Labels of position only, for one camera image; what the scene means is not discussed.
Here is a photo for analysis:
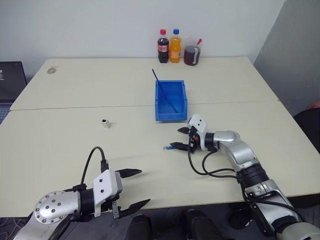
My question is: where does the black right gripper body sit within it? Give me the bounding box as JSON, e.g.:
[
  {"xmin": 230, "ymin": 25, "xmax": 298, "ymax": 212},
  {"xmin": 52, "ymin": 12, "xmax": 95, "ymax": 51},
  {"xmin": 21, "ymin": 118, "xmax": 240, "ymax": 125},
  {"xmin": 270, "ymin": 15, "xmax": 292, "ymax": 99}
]
[{"xmin": 187, "ymin": 125, "xmax": 201, "ymax": 154}]

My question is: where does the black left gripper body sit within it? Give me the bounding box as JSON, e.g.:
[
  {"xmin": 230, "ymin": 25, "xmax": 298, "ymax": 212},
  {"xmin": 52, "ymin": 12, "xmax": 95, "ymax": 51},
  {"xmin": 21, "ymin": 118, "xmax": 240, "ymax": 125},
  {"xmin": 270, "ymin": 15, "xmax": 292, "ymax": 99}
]
[{"xmin": 99, "ymin": 171, "xmax": 124, "ymax": 220}]

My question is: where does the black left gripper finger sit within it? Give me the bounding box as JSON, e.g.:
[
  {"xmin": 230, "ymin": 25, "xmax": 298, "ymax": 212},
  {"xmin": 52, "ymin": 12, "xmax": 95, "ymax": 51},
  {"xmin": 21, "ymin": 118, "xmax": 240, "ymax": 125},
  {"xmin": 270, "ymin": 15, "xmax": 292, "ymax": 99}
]
[
  {"xmin": 117, "ymin": 198, "xmax": 152, "ymax": 220},
  {"xmin": 117, "ymin": 168, "xmax": 143, "ymax": 179}
]

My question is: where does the blue plastic bin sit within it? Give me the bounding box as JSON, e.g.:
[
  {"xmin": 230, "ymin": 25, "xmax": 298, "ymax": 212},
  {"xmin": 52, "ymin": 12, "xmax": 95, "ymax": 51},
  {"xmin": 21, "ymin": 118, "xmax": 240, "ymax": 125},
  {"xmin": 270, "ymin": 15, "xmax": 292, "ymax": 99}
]
[{"xmin": 153, "ymin": 79, "xmax": 189, "ymax": 124}]

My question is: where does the blue straw in bin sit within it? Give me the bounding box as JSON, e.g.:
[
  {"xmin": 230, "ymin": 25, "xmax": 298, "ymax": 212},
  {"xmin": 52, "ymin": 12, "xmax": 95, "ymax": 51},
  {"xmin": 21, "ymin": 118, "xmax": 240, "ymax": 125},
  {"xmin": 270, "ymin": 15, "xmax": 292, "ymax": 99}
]
[{"xmin": 151, "ymin": 68, "xmax": 180, "ymax": 114}]

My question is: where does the dark rounded shape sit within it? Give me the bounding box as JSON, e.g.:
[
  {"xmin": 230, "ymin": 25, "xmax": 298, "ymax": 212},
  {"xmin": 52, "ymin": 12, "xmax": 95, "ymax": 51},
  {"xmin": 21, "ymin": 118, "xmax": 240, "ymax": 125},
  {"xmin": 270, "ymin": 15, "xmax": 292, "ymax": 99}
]
[
  {"xmin": 179, "ymin": 208, "xmax": 227, "ymax": 240},
  {"xmin": 124, "ymin": 213, "xmax": 154, "ymax": 240}
]

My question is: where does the clear cup with dark liquid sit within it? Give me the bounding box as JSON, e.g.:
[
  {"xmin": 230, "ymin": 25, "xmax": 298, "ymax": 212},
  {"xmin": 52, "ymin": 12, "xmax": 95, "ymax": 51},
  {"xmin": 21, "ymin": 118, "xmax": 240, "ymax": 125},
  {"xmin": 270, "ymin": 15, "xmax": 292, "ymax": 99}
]
[{"xmin": 183, "ymin": 37, "xmax": 202, "ymax": 67}]

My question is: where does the orange soda bottle blue cap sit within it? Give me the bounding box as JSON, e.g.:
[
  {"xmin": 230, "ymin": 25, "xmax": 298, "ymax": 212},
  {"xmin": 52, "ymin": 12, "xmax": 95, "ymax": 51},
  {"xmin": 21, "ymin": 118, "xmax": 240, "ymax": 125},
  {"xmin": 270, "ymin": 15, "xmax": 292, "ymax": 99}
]
[{"xmin": 169, "ymin": 28, "xmax": 182, "ymax": 64}]

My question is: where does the cola bottle with red cap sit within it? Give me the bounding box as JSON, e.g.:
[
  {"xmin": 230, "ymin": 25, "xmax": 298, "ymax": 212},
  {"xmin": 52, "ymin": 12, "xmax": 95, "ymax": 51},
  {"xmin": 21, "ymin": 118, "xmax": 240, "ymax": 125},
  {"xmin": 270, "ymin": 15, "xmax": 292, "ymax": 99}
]
[{"xmin": 156, "ymin": 28, "xmax": 171, "ymax": 64}]

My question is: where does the red tipped stirrer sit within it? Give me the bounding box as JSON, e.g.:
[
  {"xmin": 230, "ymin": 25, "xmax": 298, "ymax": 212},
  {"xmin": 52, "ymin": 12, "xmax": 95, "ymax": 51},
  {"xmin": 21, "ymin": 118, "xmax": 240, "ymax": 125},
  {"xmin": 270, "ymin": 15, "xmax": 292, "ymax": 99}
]
[{"xmin": 192, "ymin": 37, "xmax": 204, "ymax": 65}]

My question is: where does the person in black clothing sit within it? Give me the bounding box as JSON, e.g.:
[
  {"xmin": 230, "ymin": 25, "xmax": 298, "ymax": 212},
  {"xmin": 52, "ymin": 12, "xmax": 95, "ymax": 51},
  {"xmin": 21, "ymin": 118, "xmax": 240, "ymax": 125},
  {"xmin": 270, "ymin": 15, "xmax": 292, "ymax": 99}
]
[{"xmin": 292, "ymin": 100, "xmax": 320, "ymax": 153}]

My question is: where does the grey partition panel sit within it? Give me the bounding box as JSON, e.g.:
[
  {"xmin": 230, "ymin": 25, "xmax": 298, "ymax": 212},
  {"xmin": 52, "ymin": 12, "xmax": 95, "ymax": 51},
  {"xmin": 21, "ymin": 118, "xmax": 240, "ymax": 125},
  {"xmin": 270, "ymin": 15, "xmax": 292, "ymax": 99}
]
[{"xmin": 253, "ymin": 0, "xmax": 320, "ymax": 119}]

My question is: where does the black laptop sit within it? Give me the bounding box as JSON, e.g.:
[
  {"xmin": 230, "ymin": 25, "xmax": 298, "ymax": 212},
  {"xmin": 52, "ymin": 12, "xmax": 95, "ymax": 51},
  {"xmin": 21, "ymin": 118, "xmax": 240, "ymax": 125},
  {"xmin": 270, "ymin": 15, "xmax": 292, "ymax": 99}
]
[{"xmin": 0, "ymin": 61, "xmax": 28, "ymax": 126}]

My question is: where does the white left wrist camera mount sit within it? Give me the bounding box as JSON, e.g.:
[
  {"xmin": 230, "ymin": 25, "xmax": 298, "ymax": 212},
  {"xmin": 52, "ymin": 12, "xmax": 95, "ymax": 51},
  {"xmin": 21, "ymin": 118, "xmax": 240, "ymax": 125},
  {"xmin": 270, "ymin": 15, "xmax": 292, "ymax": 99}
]
[{"xmin": 92, "ymin": 169, "xmax": 119, "ymax": 218}]

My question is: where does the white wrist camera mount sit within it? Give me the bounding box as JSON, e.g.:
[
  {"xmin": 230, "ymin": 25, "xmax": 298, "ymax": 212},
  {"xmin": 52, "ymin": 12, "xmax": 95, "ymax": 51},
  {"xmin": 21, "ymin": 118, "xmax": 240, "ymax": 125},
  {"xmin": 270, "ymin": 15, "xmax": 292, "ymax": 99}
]
[
  {"xmin": 186, "ymin": 114, "xmax": 209, "ymax": 137},
  {"xmin": 92, "ymin": 169, "xmax": 119, "ymax": 218}
]

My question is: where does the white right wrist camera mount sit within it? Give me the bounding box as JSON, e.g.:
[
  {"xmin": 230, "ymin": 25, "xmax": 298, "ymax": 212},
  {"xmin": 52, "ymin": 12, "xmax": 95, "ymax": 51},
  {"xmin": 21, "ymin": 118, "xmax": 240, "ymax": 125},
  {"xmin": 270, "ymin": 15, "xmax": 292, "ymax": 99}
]
[{"xmin": 186, "ymin": 114, "xmax": 209, "ymax": 137}]

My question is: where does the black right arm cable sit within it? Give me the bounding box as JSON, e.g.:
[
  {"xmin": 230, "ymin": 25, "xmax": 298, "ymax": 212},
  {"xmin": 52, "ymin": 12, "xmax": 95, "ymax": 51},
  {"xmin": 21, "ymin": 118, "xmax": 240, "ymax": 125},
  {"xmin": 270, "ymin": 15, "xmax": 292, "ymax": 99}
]
[{"xmin": 187, "ymin": 146, "xmax": 242, "ymax": 179}]

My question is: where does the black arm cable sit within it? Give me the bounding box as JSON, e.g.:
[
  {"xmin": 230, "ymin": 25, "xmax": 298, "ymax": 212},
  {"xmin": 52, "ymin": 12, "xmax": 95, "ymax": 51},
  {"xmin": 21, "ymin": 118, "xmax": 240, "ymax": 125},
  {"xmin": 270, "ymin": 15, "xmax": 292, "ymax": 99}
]
[
  {"xmin": 72, "ymin": 146, "xmax": 110, "ymax": 193},
  {"xmin": 187, "ymin": 146, "xmax": 242, "ymax": 179}
]

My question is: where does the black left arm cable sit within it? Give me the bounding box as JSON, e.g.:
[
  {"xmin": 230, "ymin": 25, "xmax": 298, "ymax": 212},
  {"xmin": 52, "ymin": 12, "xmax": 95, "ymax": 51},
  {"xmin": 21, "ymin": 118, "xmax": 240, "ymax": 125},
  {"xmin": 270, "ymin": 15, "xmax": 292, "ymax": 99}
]
[{"xmin": 72, "ymin": 146, "xmax": 110, "ymax": 193}]

